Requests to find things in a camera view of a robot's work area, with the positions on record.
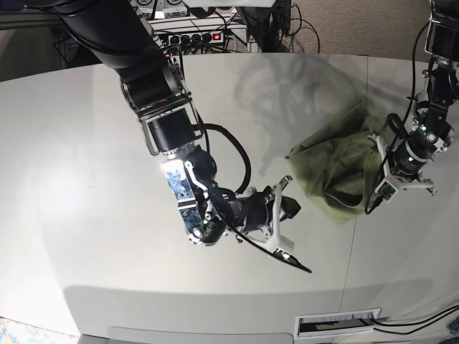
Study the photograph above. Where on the green T-shirt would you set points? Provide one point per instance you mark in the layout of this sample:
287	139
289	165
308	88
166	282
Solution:
336	166

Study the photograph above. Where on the black power strip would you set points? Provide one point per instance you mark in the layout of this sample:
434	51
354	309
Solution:
195	42

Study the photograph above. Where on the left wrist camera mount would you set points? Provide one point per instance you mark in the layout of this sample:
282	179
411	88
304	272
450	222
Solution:
389	184

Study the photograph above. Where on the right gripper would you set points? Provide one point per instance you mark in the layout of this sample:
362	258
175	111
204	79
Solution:
253	212

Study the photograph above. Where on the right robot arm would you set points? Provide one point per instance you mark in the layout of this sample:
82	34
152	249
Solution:
153	83

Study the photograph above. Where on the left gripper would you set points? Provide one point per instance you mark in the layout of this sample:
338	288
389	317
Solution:
408	158

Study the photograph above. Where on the table cable grommet slot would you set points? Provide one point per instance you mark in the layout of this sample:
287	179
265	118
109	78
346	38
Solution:
335	324

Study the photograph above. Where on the grey metal table frame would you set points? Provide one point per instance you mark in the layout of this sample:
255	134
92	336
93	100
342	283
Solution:
254	22

